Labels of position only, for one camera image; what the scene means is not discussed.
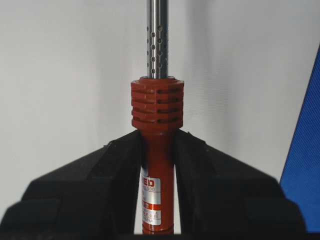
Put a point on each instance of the blue mat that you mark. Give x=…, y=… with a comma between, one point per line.
x=300, y=178

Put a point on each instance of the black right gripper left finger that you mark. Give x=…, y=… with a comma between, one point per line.
x=91, y=198

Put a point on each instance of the red soldering iron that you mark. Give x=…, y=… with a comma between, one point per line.
x=157, y=112

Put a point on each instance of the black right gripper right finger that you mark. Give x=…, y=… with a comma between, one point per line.
x=222, y=198

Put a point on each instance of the white paper sheet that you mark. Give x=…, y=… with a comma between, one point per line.
x=66, y=68

